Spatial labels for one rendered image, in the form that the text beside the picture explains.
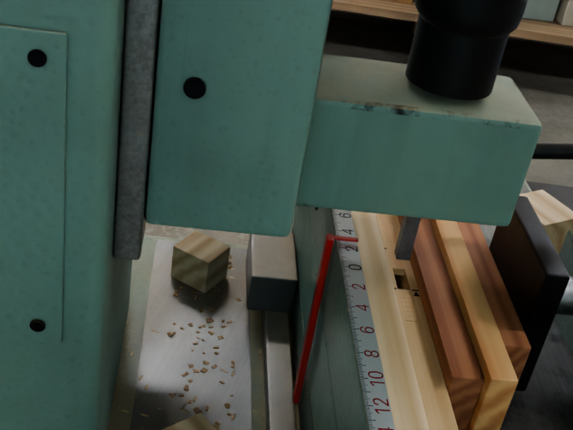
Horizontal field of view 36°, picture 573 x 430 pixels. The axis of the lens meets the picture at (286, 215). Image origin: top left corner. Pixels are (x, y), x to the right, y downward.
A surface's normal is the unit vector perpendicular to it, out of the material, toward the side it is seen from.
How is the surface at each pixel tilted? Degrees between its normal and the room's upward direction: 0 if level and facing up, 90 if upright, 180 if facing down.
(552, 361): 0
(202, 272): 90
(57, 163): 90
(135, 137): 90
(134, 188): 90
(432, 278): 0
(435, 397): 0
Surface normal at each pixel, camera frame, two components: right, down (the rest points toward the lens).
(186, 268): -0.50, 0.39
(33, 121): 0.04, 0.54
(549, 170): 0.15, -0.84
